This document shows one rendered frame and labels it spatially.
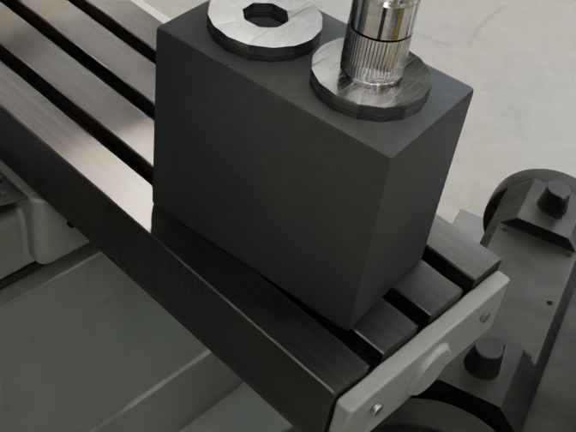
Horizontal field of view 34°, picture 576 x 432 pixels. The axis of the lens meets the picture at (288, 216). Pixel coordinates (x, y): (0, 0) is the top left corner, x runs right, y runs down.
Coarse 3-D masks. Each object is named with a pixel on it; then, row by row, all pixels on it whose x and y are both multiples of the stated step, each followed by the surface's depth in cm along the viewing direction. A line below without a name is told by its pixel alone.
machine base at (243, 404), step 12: (228, 396) 160; (240, 396) 160; (252, 396) 160; (216, 408) 158; (228, 408) 158; (240, 408) 158; (252, 408) 158; (264, 408) 159; (204, 420) 156; (216, 420) 156; (228, 420) 156; (240, 420) 156; (252, 420) 157; (264, 420) 157; (276, 420) 157
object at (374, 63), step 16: (352, 0) 64; (352, 16) 64; (368, 16) 63; (416, 16) 64; (352, 32) 65; (368, 32) 64; (384, 32) 64; (400, 32) 64; (352, 48) 66; (368, 48) 65; (384, 48) 64; (400, 48) 65; (352, 64) 66; (368, 64) 66; (384, 64) 65; (400, 64) 66; (352, 80) 67; (368, 80) 66; (384, 80) 66
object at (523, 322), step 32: (512, 192) 147; (544, 192) 140; (512, 224) 140; (544, 224) 139; (512, 256) 136; (544, 256) 137; (512, 288) 131; (544, 288) 132; (512, 320) 127; (544, 320) 128; (480, 352) 115; (512, 352) 120; (544, 352) 124; (448, 384) 115; (480, 384) 116; (512, 384) 117; (544, 384) 122; (480, 416) 116; (512, 416) 115; (544, 416) 119
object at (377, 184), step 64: (256, 0) 74; (192, 64) 71; (256, 64) 70; (320, 64) 68; (192, 128) 75; (256, 128) 70; (320, 128) 66; (384, 128) 66; (448, 128) 70; (192, 192) 80; (256, 192) 74; (320, 192) 70; (384, 192) 66; (256, 256) 78; (320, 256) 73; (384, 256) 73
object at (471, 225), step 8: (456, 216) 170; (464, 216) 170; (472, 216) 170; (456, 224) 168; (464, 224) 168; (472, 224) 169; (480, 224) 169; (464, 232) 167; (472, 232) 167; (480, 232) 167; (480, 240) 166
